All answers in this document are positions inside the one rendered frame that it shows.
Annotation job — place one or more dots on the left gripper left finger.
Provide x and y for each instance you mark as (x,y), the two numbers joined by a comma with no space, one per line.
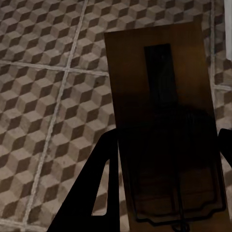
(75,214)

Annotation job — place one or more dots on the mousetrap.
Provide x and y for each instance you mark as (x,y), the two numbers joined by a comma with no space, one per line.
(166,129)

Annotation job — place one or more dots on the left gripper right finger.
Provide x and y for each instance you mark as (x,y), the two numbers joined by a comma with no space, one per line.
(225,144)

